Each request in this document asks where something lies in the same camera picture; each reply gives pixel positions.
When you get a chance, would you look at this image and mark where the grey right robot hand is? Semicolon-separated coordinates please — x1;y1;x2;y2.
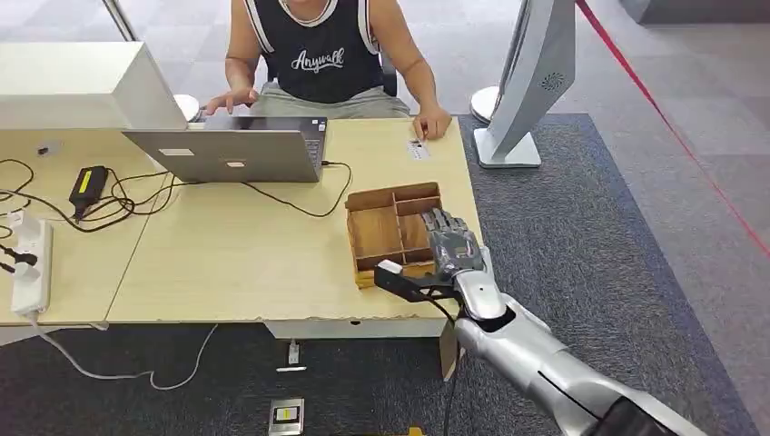
420;208;487;280

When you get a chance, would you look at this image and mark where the wooden compartment box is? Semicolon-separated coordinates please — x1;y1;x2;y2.
343;181;450;291

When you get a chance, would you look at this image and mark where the wooden desk leg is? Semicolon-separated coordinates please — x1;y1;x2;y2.
438;320;468;384

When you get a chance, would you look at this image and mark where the person's left hand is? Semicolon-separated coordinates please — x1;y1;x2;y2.
411;106;453;142

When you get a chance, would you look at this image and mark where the person's hand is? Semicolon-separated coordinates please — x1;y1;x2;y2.
411;106;453;142
202;86;261;116

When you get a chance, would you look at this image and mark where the white round base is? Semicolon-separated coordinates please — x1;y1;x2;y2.
469;85;501;125
173;94;202;124

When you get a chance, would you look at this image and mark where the black office chair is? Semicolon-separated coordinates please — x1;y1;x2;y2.
263;50;400;99

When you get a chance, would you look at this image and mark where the silver standing display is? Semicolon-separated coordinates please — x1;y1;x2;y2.
472;0;578;170

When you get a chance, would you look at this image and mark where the person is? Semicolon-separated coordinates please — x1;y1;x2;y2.
202;0;453;142

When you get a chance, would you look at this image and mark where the grey laptop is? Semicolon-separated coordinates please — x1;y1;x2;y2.
122;115;330;184

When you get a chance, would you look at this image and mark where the metal floor socket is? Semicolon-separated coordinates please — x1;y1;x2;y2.
268;398;306;436

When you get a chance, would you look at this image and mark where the person's right hand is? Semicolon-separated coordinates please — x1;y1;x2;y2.
202;86;261;116

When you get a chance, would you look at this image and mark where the black power adapter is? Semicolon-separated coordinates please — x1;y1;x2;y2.
67;165;112;222

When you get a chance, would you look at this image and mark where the metal pole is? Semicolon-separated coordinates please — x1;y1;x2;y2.
101;0;139;44

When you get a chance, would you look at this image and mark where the white desk partition box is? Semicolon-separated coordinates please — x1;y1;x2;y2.
0;40;190;133

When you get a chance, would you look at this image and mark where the white power strip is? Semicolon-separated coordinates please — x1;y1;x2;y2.
10;212;54;318

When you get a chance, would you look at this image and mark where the black plug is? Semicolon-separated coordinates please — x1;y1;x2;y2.
0;243;39;275

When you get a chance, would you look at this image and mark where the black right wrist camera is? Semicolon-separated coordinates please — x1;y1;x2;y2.
373;259;466;304

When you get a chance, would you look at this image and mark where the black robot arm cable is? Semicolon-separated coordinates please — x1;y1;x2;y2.
423;288;463;436

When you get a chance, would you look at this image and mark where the black laptop cable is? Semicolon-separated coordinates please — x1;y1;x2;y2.
240;160;355;220

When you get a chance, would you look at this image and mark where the white desk bracket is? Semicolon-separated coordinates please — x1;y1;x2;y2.
275;339;309;374

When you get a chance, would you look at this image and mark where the black tangled adapter cable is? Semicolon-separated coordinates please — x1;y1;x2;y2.
0;158;202;236

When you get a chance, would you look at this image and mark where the white cable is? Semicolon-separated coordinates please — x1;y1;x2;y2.
30;317;220;393

